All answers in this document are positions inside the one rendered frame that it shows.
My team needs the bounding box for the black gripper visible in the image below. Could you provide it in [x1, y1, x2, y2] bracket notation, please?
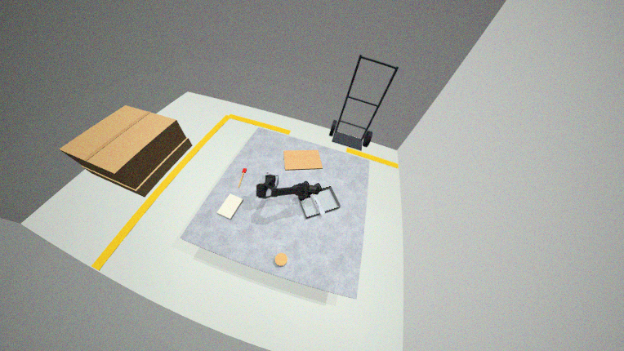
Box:
[298, 183, 322, 201]

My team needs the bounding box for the wooden board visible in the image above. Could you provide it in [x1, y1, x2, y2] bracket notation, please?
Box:
[283, 150, 323, 171]

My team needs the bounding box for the cream flat rectangular board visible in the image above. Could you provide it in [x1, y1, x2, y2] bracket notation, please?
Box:
[217, 194, 243, 220]

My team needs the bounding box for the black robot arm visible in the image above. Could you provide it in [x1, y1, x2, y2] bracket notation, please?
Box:
[256, 175, 319, 199]

